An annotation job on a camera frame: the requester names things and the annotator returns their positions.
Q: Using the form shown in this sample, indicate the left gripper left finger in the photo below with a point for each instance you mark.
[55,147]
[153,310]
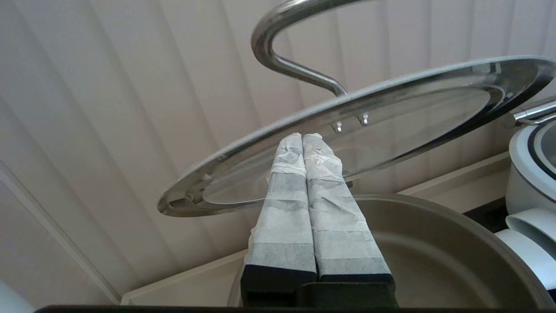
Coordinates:
[284,226]

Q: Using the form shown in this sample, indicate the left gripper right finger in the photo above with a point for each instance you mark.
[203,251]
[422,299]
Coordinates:
[343,230]

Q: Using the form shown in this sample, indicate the glass lid white rim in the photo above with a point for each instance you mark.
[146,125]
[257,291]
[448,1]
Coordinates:
[538,114]
[434,117]

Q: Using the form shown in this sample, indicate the white pot steel interior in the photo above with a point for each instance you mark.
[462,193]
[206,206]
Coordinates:
[434,261]
[521,182]

